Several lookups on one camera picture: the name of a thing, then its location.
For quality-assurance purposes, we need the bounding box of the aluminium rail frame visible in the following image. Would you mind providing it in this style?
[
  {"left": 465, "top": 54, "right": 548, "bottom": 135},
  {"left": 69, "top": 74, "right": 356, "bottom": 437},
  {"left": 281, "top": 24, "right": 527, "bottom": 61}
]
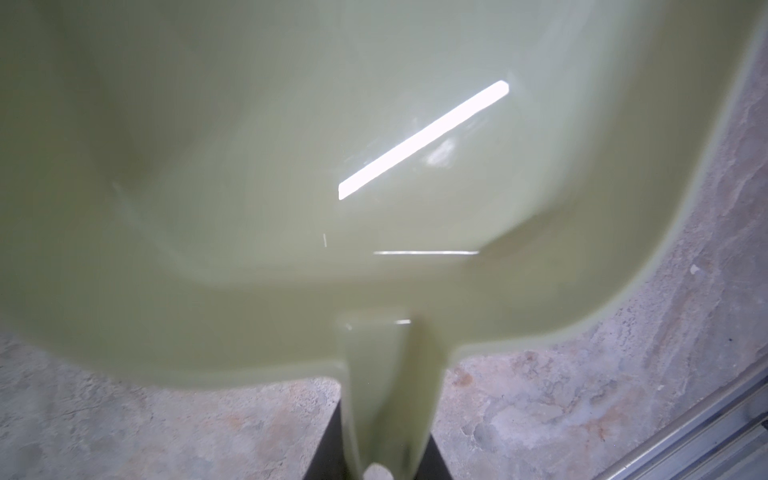
[{"left": 597, "top": 357, "right": 767, "bottom": 479}]

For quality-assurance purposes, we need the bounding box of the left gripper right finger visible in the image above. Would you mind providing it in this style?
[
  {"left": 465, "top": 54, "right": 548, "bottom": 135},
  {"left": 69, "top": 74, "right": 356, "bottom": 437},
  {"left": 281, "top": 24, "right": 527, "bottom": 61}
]
[{"left": 414, "top": 435, "right": 453, "bottom": 480}]

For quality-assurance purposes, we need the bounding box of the light green dustpan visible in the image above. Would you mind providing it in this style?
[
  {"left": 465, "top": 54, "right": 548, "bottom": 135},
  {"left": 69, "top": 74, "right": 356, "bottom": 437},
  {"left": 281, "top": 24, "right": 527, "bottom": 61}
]
[{"left": 1, "top": 1, "right": 767, "bottom": 479}]

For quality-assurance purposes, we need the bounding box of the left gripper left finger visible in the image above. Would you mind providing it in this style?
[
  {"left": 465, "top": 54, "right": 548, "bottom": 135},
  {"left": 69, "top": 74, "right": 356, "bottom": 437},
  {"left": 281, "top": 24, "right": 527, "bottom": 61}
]
[{"left": 303, "top": 402, "right": 348, "bottom": 480}]

